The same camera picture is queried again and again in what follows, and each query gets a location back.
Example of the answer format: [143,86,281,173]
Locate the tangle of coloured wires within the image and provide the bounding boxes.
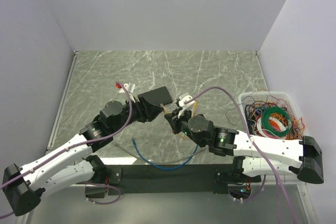
[225,89,307,142]

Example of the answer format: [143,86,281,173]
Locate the yellow ethernet cable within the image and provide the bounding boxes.
[160,99,199,141]

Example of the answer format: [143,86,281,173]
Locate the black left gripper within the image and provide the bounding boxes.
[111,94,164,134]

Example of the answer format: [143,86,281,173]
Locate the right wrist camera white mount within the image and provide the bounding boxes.
[177,92,197,118]

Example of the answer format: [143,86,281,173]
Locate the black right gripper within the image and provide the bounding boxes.
[165,106,206,147]

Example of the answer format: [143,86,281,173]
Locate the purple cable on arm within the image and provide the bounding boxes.
[183,87,297,224]
[0,81,132,218]

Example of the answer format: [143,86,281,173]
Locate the black network switch box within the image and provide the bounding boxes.
[138,86,173,106]

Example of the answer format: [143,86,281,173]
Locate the blue ethernet cable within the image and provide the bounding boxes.
[131,137,200,171]

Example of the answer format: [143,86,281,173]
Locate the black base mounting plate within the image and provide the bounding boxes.
[83,163,262,200]

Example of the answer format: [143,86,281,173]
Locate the white plastic basket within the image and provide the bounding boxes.
[238,91,305,140]

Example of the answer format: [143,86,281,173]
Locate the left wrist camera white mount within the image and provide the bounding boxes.
[115,82,137,103]

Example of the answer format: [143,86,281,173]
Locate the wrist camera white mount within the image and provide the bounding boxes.
[177,92,197,118]
[115,82,137,103]

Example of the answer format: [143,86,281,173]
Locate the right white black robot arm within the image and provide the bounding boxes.
[164,108,324,184]

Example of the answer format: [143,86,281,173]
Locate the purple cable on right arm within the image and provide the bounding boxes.
[183,87,297,224]

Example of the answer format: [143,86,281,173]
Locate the aluminium rail on table edge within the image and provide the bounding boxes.
[45,50,80,154]

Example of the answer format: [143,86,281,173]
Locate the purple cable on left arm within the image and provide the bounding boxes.
[0,81,132,218]

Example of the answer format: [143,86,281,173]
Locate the grey ethernet cable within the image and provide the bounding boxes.
[114,141,207,164]

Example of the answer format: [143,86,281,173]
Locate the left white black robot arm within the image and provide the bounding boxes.
[1,94,165,216]

